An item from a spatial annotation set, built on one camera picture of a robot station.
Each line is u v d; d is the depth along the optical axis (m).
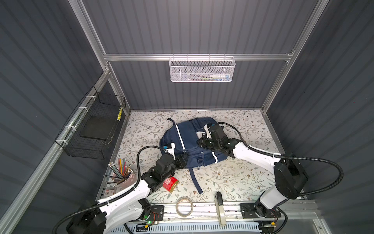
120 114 0.84
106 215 0.42
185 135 0.91
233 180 0.85
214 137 0.68
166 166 0.60
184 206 0.77
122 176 0.79
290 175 0.45
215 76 0.91
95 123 0.79
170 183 0.83
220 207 0.72
